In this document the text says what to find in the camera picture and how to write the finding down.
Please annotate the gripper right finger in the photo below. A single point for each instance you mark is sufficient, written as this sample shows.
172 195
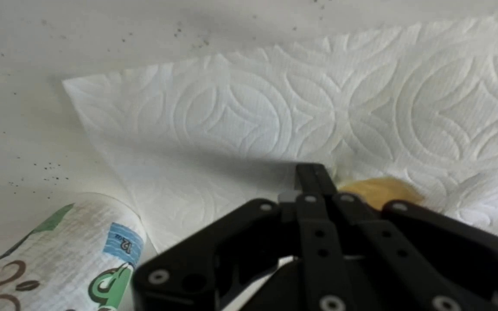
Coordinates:
439 246

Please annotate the white embossed paper towel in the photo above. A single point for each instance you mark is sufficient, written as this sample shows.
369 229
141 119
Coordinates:
249 116

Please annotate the yellow round object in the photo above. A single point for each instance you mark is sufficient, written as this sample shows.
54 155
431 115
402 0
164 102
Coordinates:
381 190

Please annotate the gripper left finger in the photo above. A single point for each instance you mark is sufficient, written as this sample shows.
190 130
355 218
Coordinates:
214 242

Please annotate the printed paper cup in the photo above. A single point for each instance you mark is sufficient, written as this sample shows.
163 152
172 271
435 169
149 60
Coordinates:
59 259

